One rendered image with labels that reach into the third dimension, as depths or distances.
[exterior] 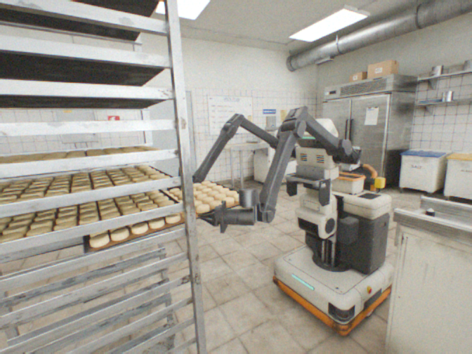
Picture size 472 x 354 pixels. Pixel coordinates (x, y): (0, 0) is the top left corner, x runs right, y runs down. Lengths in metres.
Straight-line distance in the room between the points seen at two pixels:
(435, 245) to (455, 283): 0.15
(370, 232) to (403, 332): 0.54
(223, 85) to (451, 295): 4.81
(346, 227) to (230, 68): 4.46
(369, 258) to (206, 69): 4.44
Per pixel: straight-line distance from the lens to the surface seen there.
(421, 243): 1.30
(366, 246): 1.78
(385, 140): 4.84
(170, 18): 0.78
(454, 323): 1.41
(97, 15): 0.77
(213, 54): 5.34
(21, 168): 0.72
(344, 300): 1.67
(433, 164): 4.85
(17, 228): 0.87
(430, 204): 1.56
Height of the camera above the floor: 1.31
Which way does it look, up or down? 12 degrees down
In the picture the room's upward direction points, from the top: 2 degrees counter-clockwise
